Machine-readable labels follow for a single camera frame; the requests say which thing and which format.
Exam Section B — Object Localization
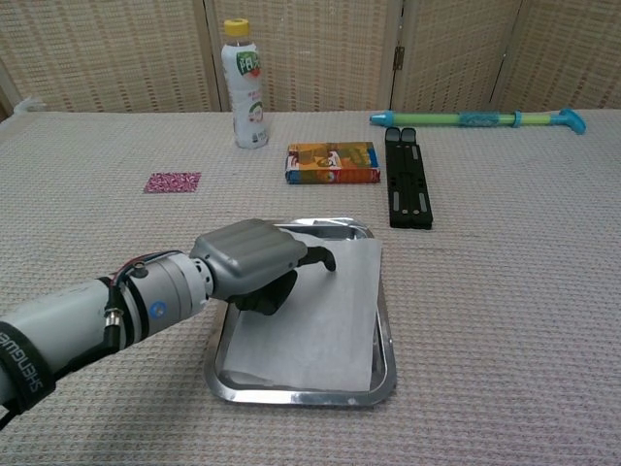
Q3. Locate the pink patterned card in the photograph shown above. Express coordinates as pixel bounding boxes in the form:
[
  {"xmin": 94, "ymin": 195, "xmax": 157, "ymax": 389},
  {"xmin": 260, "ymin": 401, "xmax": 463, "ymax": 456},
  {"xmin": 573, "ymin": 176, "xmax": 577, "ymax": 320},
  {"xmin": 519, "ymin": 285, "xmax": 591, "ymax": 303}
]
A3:
[{"xmin": 143, "ymin": 171, "xmax": 203, "ymax": 194}]

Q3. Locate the white bottle yellow cap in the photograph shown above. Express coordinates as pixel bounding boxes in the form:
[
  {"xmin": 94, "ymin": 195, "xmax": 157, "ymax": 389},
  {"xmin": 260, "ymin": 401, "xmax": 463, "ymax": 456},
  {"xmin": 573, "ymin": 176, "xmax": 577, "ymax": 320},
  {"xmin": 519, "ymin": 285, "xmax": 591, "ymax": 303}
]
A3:
[{"xmin": 220, "ymin": 17, "xmax": 271, "ymax": 150}]

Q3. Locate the green blue water gun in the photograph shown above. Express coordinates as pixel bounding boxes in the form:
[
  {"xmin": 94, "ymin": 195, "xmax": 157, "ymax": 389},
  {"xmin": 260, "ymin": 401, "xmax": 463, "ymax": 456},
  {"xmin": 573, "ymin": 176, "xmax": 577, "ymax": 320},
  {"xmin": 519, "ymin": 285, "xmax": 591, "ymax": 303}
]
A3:
[{"xmin": 369, "ymin": 108, "xmax": 587, "ymax": 137}]

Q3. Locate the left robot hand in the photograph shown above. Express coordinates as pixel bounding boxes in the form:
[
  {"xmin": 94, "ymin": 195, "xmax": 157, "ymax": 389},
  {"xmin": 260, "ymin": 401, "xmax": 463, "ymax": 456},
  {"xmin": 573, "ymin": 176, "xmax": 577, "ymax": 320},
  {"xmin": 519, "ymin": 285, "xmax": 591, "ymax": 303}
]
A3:
[{"xmin": 187, "ymin": 217, "xmax": 337, "ymax": 316}]

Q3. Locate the white paper sheet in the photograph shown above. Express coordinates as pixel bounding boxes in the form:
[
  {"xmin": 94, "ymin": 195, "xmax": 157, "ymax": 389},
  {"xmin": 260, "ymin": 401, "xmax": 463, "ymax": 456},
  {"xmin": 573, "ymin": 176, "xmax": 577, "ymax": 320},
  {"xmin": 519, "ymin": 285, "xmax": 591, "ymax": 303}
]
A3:
[{"xmin": 220, "ymin": 237, "xmax": 384, "ymax": 393}]

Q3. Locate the beige woven tablecloth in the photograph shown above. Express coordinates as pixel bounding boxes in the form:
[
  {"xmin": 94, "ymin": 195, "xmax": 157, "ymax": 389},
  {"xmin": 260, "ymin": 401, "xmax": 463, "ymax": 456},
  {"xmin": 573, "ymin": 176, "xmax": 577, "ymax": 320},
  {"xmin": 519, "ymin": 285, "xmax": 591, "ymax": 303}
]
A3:
[{"xmin": 0, "ymin": 96, "xmax": 621, "ymax": 466}]

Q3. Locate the woven folding screen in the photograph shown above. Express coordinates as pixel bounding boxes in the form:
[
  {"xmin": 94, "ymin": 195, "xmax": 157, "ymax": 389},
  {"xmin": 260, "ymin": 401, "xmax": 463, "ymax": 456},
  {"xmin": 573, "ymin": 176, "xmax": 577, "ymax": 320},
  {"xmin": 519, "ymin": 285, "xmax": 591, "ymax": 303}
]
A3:
[{"xmin": 0, "ymin": 0, "xmax": 621, "ymax": 114}]

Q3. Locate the black velcro strap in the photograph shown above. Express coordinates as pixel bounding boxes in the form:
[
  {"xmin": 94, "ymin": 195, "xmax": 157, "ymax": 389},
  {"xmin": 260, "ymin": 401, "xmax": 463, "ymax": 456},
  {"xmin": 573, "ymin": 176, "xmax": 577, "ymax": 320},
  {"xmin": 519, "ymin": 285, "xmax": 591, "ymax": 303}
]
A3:
[{"xmin": 0, "ymin": 319, "xmax": 57, "ymax": 415}]

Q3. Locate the stainless steel tray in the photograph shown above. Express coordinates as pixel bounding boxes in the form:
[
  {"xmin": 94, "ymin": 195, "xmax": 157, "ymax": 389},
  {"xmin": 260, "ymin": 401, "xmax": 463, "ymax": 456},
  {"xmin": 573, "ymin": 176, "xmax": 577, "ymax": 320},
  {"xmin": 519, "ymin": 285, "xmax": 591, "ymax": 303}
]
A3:
[{"xmin": 203, "ymin": 216, "xmax": 398, "ymax": 407}]

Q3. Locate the black folding stand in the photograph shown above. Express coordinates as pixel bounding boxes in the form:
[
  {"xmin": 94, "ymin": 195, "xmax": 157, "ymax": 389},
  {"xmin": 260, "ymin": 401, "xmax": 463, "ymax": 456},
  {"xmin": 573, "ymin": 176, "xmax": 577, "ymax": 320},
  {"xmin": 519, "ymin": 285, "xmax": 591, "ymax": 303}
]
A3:
[{"xmin": 383, "ymin": 126, "xmax": 435, "ymax": 230}]

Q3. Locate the colourful cardboard box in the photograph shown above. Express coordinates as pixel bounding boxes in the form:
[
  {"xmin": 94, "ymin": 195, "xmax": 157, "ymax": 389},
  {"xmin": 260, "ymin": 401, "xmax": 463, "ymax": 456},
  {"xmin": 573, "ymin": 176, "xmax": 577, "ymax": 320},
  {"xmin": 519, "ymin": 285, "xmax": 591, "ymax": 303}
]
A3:
[{"xmin": 283, "ymin": 141, "xmax": 382, "ymax": 186}]

